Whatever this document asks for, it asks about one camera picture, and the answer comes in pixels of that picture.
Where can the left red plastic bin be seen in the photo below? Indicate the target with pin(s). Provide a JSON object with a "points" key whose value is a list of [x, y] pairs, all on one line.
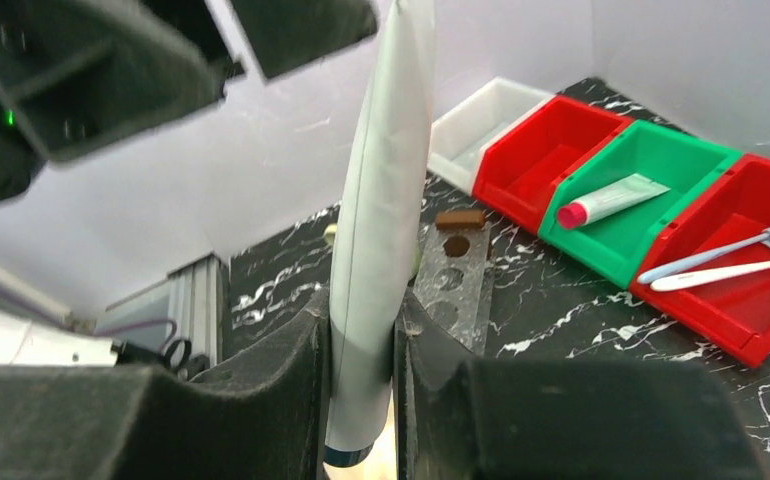
{"points": [[519, 173]]}

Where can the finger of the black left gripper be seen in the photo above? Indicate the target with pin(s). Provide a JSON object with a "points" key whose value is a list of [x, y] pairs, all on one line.
{"points": [[285, 35]]}

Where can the white plastic bin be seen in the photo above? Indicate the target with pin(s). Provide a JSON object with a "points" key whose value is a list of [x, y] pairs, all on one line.
{"points": [[461, 137]]}

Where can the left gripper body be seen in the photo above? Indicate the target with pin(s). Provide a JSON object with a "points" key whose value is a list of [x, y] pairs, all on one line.
{"points": [[79, 76]]}

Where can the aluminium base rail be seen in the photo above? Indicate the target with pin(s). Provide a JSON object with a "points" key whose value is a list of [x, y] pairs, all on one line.
{"points": [[176, 321]]}

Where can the green mug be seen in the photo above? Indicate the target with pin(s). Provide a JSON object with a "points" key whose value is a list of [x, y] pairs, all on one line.
{"points": [[329, 234]]}

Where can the green plastic bin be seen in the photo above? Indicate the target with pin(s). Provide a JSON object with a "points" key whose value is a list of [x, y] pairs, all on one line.
{"points": [[616, 246]]}

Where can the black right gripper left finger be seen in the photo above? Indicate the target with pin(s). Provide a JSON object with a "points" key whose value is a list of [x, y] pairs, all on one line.
{"points": [[68, 412]]}

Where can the pink cap toothpaste tube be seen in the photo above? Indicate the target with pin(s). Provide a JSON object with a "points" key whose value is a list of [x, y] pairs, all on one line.
{"points": [[608, 200]]}

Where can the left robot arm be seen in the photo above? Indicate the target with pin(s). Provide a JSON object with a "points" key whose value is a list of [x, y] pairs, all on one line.
{"points": [[79, 76]]}

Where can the brown wooden holder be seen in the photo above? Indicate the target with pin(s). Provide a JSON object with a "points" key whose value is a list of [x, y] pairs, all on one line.
{"points": [[471, 219]]}

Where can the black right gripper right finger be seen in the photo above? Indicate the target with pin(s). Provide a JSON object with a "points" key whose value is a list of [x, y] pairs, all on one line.
{"points": [[463, 416]]}

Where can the red plastic bin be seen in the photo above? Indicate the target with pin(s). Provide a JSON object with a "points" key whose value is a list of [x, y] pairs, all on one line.
{"points": [[734, 313], [519, 173]]}

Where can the white toothbrush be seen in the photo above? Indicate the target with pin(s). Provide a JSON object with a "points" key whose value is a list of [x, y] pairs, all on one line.
{"points": [[686, 263], [702, 277]]}

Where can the right red plastic bin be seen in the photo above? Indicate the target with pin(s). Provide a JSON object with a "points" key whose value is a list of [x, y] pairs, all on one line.
{"points": [[734, 313]]}

